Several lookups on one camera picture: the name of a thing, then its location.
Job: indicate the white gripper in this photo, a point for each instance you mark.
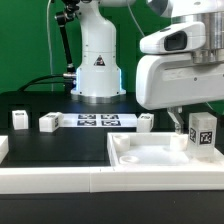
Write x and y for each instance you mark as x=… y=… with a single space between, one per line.
x=174 y=80

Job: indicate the white sheet with markers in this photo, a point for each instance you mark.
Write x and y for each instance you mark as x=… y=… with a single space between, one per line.
x=99 y=120

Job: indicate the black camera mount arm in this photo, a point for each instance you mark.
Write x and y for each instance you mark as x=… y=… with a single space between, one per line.
x=62 y=18

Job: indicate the white fence wall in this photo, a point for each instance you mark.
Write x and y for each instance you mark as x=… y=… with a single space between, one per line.
x=4 y=148
x=109 y=179

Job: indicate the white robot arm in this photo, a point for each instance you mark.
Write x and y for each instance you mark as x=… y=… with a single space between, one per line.
x=98 y=79

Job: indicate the white square table top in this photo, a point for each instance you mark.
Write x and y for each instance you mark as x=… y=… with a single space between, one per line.
x=155 y=149

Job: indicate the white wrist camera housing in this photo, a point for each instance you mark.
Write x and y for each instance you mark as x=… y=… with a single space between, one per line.
x=180 y=37

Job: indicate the white front fence wall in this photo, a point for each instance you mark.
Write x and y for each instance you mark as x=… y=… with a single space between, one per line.
x=109 y=179

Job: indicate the white left fence wall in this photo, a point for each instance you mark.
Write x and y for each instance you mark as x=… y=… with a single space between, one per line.
x=4 y=148

